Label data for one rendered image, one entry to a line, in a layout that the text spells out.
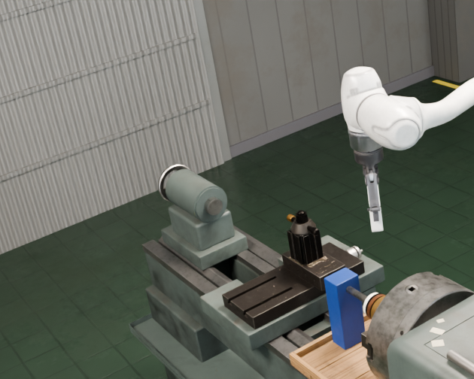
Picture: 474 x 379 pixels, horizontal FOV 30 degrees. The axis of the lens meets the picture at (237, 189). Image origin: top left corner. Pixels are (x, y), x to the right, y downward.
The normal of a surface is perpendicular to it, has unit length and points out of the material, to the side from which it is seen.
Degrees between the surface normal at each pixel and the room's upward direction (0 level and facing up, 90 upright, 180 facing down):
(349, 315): 90
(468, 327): 0
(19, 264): 0
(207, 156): 90
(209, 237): 90
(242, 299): 0
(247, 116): 90
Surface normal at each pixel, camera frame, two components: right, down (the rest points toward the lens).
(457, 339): -0.16, -0.88
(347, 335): 0.53, 0.29
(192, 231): -0.83, 0.36
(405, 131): 0.15, 0.41
